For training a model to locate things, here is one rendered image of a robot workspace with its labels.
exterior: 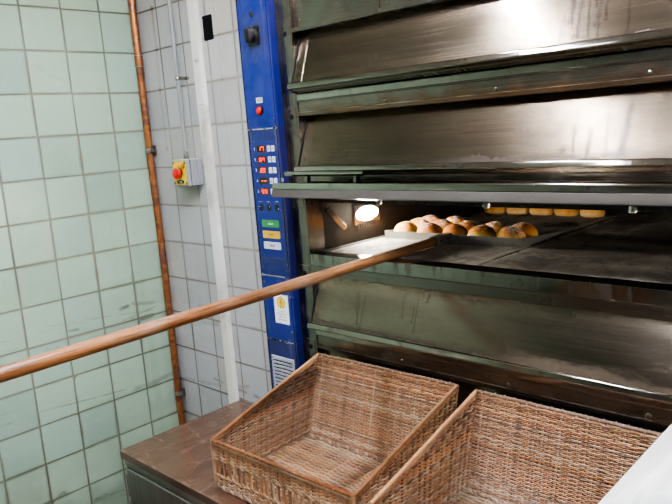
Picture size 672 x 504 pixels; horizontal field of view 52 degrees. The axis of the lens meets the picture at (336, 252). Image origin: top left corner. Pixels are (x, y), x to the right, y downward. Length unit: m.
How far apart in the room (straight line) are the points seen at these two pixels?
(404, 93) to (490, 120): 0.28
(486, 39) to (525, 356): 0.81
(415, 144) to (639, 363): 0.80
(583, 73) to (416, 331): 0.85
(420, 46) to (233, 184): 0.95
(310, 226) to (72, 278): 1.01
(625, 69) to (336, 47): 0.88
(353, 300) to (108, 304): 1.12
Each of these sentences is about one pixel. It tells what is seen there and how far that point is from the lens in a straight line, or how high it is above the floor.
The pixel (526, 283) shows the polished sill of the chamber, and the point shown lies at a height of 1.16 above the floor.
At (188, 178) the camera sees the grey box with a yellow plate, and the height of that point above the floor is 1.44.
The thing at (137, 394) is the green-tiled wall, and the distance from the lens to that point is 3.06.
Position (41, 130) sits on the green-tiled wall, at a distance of 2.77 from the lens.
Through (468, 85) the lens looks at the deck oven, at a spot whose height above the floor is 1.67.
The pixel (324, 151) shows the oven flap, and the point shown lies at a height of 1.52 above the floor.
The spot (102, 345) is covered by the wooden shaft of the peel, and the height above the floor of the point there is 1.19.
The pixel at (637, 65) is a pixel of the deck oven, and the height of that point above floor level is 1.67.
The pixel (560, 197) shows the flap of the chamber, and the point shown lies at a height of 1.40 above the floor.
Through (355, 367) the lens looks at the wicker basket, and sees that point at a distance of 2.21.
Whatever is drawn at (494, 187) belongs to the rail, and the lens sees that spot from 1.65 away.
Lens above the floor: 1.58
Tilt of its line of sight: 10 degrees down
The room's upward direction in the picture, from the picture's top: 4 degrees counter-clockwise
